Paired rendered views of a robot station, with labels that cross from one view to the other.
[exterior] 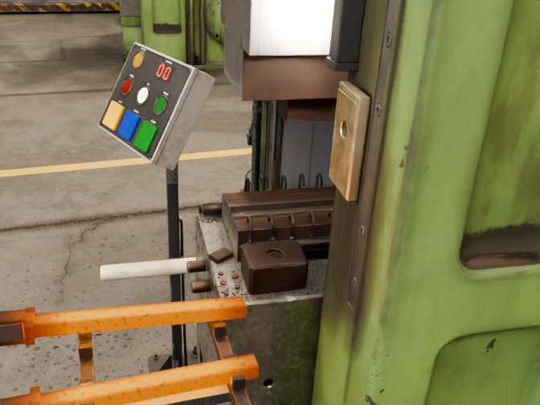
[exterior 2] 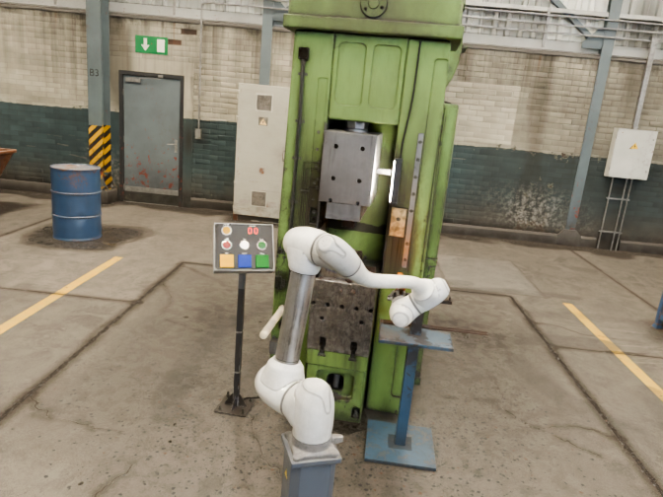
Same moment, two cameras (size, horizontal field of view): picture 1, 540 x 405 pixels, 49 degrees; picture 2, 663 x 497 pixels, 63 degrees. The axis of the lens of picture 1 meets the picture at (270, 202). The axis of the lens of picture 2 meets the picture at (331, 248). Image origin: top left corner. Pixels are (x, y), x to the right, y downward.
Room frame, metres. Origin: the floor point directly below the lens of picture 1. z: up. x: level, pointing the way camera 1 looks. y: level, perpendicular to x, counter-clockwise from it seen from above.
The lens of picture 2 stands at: (-0.02, 2.94, 1.91)
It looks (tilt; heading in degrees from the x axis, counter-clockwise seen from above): 15 degrees down; 293
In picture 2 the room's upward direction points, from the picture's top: 5 degrees clockwise
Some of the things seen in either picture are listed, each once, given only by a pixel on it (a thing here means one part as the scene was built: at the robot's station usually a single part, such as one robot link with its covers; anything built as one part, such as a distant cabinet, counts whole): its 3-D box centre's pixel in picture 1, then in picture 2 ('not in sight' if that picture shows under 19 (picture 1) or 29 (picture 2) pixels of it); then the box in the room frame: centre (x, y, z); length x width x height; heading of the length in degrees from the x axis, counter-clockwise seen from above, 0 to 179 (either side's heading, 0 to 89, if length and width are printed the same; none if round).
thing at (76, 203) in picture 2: not in sight; (76, 201); (5.60, -1.93, 0.44); 0.59 x 0.59 x 0.88
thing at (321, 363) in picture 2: not in sight; (340, 367); (1.16, -0.14, 0.23); 0.55 x 0.37 x 0.47; 105
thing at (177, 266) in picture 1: (177, 266); (272, 321); (1.46, 0.27, 0.62); 0.44 x 0.05 x 0.05; 105
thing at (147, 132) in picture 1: (146, 137); (261, 261); (1.51, 0.35, 1.01); 0.07 x 0.05 x 0.07; 40
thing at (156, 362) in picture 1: (177, 362); (235, 399); (1.67, 0.31, 0.05); 0.22 x 0.22 x 0.09; 15
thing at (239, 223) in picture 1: (318, 214); (342, 262); (1.21, -0.11, 0.96); 0.42 x 0.20 x 0.09; 105
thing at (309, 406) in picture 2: not in sight; (312, 406); (0.74, 1.21, 0.77); 0.18 x 0.16 x 0.22; 160
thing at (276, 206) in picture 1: (323, 206); not in sight; (1.18, -0.12, 0.99); 0.42 x 0.05 x 0.01; 105
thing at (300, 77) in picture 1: (333, 60); (347, 206); (1.21, -0.11, 1.32); 0.42 x 0.20 x 0.10; 105
